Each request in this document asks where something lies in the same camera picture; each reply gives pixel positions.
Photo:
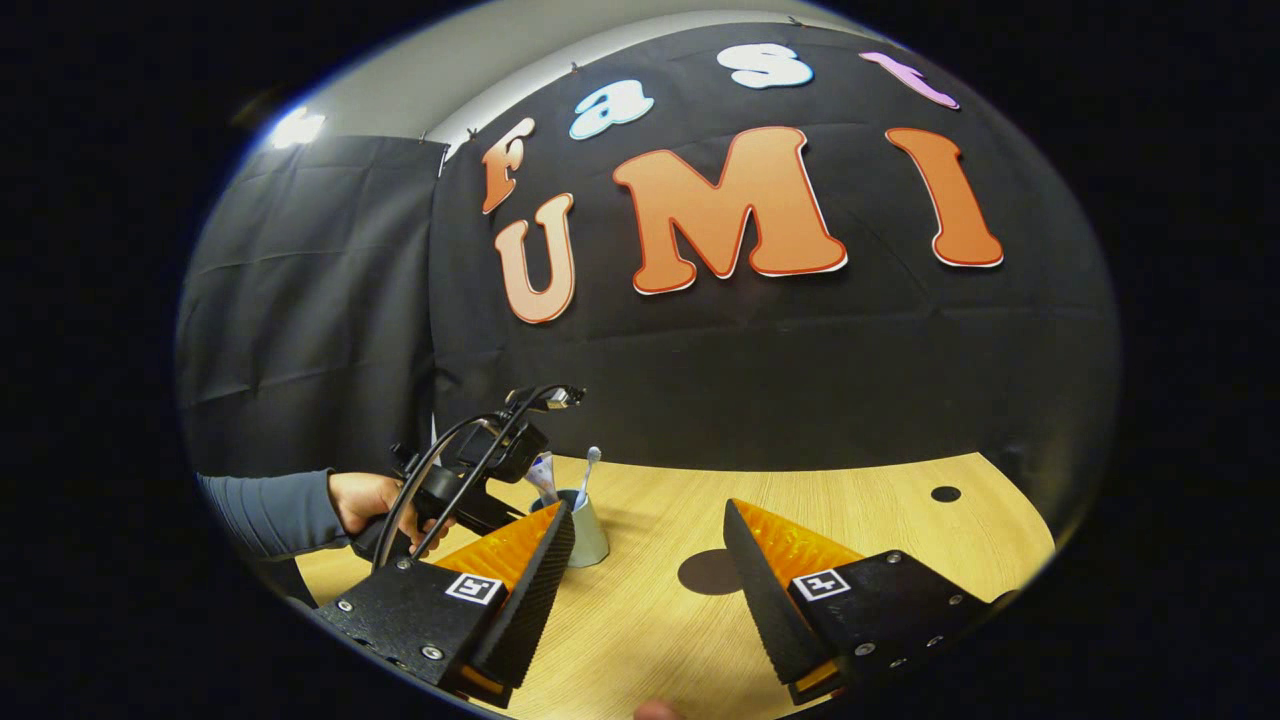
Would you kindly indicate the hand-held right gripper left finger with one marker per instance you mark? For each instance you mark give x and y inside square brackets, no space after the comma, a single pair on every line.
[535,600]

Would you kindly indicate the wooden desktop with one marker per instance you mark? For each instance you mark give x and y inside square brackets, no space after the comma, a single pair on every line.
[650,640]

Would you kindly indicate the grey cup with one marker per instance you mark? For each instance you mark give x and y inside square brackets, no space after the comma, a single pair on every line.
[590,535]

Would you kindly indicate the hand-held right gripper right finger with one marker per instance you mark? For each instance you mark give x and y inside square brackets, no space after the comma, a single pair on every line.
[765,600]

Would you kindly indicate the white toothpaste tube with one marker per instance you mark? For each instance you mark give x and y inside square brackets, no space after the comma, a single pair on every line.
[543,475]

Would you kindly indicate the black backdrop cloth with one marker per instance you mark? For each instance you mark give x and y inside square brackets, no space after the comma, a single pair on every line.
[800,380]

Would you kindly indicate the dark brown round coaster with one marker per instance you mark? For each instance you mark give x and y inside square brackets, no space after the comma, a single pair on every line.
[705,572]

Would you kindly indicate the white toothbrush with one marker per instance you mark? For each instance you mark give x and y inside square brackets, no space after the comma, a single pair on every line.
[592,456]

